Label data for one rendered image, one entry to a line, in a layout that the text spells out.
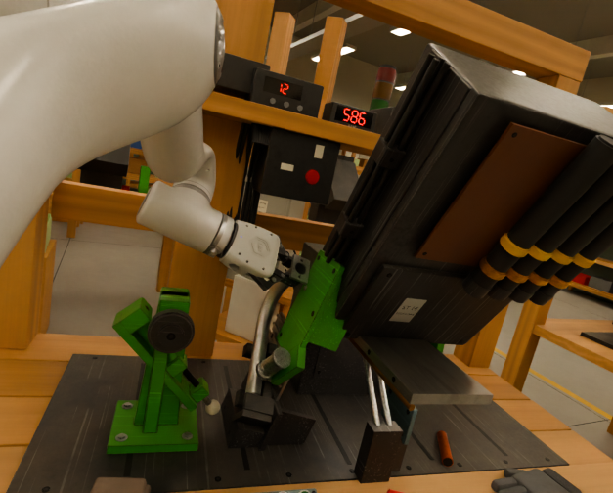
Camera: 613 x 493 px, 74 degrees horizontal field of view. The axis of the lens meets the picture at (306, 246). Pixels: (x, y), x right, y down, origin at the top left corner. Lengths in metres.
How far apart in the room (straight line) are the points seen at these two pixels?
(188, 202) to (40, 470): 0.47
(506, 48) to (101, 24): 1.21
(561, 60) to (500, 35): 0.24
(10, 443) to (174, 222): 0.46
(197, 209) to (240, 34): 0.47
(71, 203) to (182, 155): 0.58
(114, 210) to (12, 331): 0.36
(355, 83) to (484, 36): 11.16
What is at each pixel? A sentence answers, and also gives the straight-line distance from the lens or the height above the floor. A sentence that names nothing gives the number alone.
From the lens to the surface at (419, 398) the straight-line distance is 0.69.
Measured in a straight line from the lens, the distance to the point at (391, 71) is 1.19.
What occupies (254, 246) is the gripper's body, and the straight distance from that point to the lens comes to 0.78.
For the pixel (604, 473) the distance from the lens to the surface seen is 1.25.
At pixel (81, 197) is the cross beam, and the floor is 1.25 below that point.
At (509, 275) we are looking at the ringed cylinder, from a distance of 0.75.
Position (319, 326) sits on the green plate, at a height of 1.15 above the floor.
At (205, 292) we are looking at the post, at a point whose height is 1.06.
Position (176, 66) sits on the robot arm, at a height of 1.48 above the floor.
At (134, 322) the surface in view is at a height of 1.12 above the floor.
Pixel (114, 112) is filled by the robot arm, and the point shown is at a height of 1.44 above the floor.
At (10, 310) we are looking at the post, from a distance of 1.16.
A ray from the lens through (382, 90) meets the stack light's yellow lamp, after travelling 1.18.
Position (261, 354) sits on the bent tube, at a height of 1.04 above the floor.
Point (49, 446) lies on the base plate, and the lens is 0.86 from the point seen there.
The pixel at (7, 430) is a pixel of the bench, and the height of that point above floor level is 0.88.
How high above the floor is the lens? 1.43
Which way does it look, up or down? 11 degrees down
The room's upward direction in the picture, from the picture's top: 12 degrees clockwise
